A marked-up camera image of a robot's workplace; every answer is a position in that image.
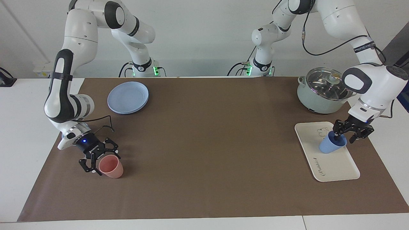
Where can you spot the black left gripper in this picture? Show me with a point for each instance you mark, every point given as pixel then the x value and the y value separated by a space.
pixel 354 124

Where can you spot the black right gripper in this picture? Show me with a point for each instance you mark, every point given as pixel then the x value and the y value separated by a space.
pixel 88 145

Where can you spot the pink plastic cup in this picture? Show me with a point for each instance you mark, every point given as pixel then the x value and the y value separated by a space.
pixel 111 167

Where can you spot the blue plastic cup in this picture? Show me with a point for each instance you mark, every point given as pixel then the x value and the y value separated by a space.
pixel 329 147

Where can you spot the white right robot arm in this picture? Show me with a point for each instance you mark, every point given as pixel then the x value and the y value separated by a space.
pixel 80 35

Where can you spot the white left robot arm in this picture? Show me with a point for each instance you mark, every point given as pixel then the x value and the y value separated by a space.
pixel 377 86

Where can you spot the cream tray with rabbit print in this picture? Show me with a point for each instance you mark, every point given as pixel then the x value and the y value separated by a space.
pixel 332 163

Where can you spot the pale green electric pot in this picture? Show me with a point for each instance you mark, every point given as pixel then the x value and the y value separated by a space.
pixel 316 103

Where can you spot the glass pot lid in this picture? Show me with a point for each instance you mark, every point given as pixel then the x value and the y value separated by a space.
pixel 322 83

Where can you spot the lavender blue plate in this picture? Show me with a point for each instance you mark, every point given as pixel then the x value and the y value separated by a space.
pixel 127 97

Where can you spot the brown paper table mat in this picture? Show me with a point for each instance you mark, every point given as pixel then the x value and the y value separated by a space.
pixel 204 143

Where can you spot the black clamp stand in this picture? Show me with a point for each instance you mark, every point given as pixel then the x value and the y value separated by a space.
pixel 6 80

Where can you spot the white wall socket box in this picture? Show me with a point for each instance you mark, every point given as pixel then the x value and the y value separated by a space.
pixel 43 72

